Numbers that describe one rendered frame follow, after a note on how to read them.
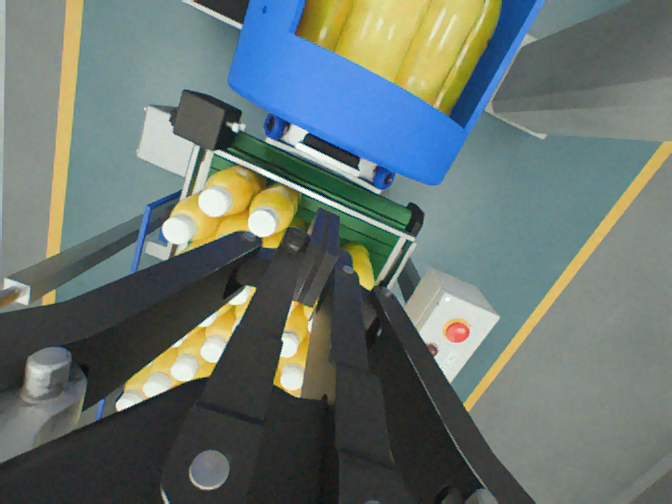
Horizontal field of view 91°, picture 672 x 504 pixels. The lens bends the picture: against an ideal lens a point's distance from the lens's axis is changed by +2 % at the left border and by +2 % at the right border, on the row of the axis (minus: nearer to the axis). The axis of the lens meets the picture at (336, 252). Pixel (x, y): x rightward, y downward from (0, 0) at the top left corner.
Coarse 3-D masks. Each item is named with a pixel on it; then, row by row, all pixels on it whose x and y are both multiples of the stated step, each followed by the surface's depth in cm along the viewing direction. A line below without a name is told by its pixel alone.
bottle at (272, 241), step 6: (294, 216) 64; (294, 222) 61; (300, 222) 63; (300, 228) 61; (306, 228) 66; (276, 234) 53; (282, 234) 53; (264, 240) 53; (270, 240) 52; (276, 240) 52; (264, 246) 51; (270, 246) 51; (276, 246) 51
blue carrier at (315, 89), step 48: (288, 0) 27; (528, 0) 37; (240, 48) 32; (288, 48) 28; (288, 96) 28; (336, 96) 27; (384, 96) 27; (480, 96) 38; (336, 144) 29; (384, 144) 29; (432, 144) 31
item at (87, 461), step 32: (192, 384) 7; (128, 416) 5; (160, 416) 6; (288, 416) 7; (320, 416) 7; (64, 448) 5; (96, 448) 5; (128, 448) 5; (160, 448) 5; (288, 448) 6; (320, 448) 6; (0, 480) 4; (32, 480) 4; (64, 480) 4; (96, 480) 5; (128, 480) 5; (256, 480) 5; (288, 480) 6; (320, 480) 6
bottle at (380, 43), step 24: (360, 0) 30; (384, 0) 29; (408, 0) 29; (360, 24) 30; (384, 24) 29; (408, 24) 30; (336, 48) 32; (360, 48) 30; (384, 48) 30; (408, 48) 32; (384, 72) 32
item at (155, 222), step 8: (176, 200) 72; (160, 208) 66; (152, 216) 64; (160, 216) 67; (152, 224) 65; (160, 224) 69; (152, 232) 67; (144, 240) 65; (152, 240) 68; (144, 248) 66; (144, 256) 68; (152, 256) 72; (144, 264) 69; (152, 264) 74; (112, 392) 83; (120, 392) 89; (112, 400) 86; (104, 408) 82; (112, 408) 89; (104, 416) 85
